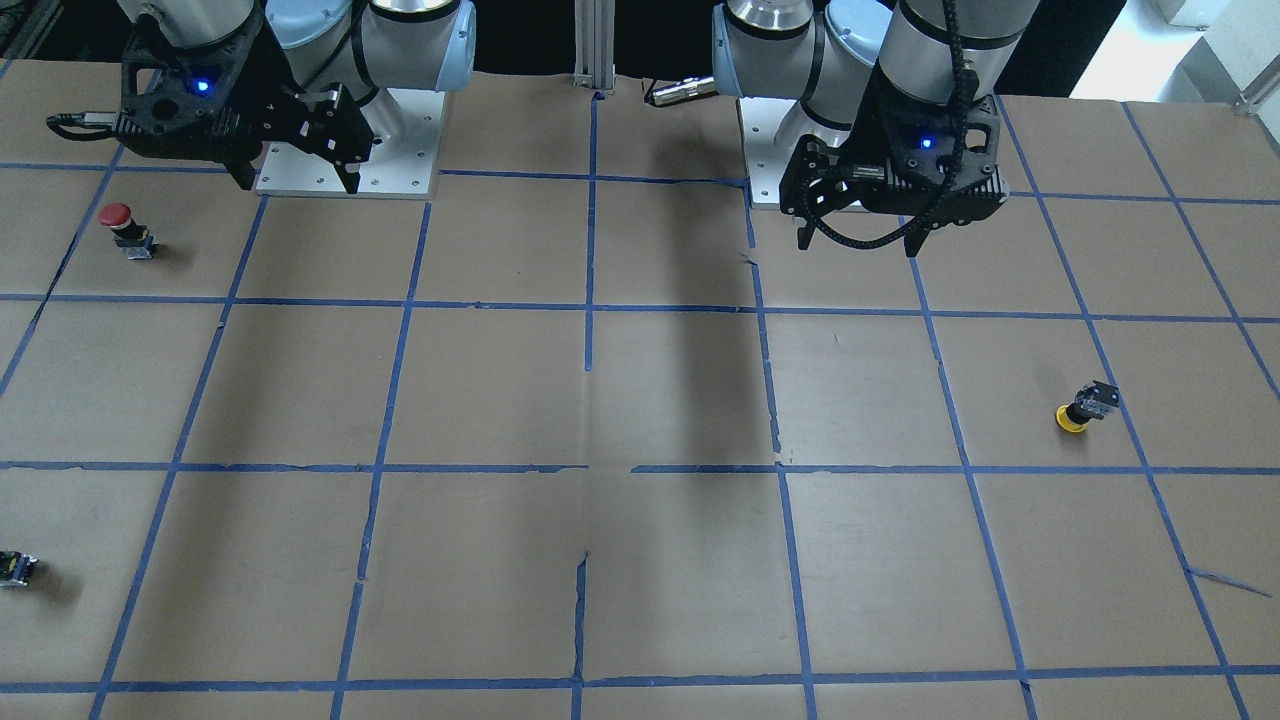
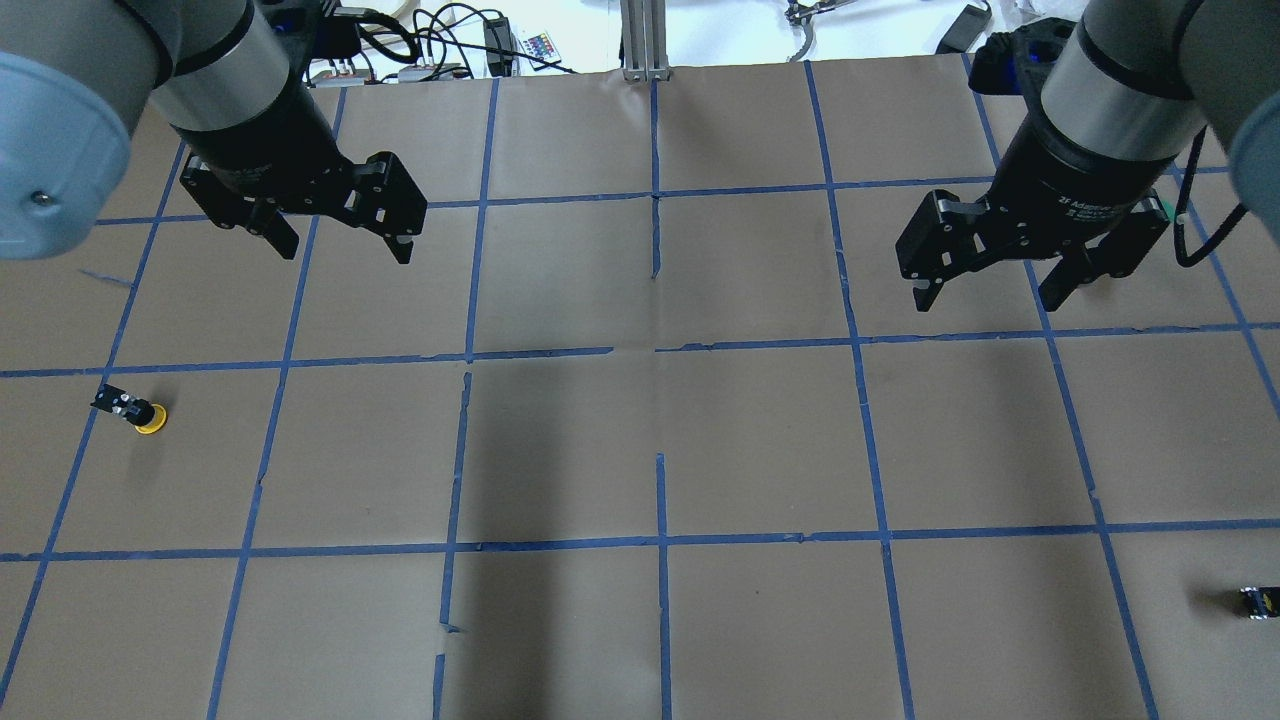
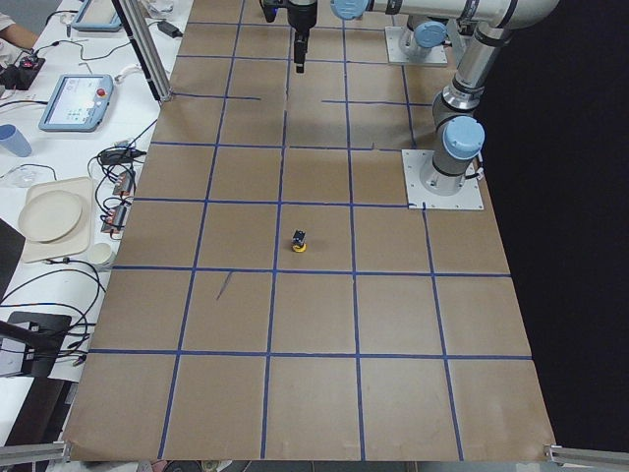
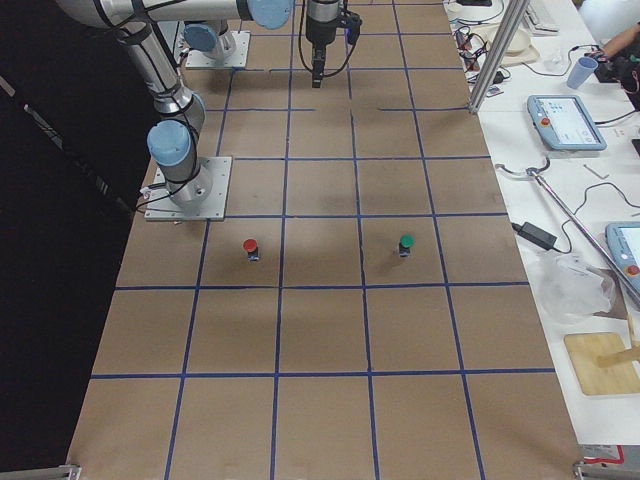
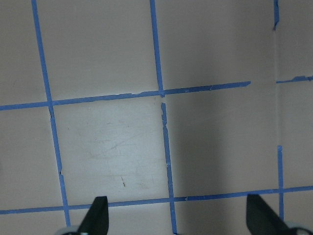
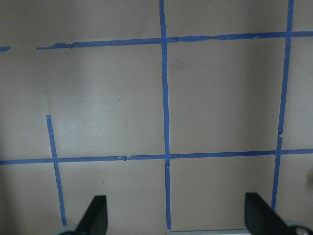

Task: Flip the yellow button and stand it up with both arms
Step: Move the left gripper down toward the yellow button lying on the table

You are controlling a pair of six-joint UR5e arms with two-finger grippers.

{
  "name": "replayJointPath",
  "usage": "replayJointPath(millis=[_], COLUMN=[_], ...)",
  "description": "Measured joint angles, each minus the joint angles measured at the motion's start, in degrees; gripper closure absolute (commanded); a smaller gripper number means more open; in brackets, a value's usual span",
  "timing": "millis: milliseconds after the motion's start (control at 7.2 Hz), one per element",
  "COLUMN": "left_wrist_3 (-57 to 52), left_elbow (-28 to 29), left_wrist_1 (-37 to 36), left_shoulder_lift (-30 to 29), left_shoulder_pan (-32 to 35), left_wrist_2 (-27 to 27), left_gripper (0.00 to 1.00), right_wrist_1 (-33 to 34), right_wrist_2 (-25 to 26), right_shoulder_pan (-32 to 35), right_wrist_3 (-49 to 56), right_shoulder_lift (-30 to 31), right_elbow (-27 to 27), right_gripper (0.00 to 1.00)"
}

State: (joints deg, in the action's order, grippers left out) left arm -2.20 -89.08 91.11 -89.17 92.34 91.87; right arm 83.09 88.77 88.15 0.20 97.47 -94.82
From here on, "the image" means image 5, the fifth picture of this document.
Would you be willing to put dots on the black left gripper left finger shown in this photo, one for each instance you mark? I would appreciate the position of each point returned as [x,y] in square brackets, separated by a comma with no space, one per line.
[96,221]

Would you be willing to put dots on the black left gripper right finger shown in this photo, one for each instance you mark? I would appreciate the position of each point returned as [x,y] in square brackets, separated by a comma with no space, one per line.
[261,219]

